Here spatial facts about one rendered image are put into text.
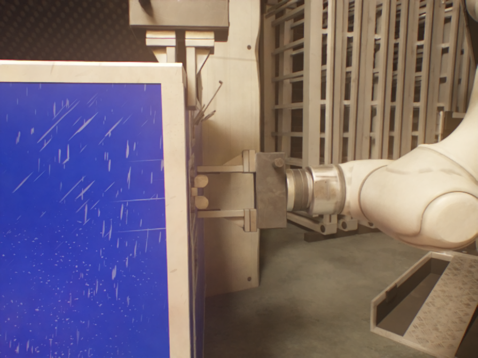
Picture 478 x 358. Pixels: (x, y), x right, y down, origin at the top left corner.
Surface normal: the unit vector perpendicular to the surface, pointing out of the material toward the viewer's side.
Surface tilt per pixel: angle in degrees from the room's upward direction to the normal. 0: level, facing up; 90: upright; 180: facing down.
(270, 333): 0
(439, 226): 95
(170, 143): 90
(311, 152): 90
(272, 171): 79
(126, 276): 90
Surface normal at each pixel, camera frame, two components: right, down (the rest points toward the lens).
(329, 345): 0.00, -0.99
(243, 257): 0.42, 0.13
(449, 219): -0.01, 0.25
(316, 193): 0.07, -0.04
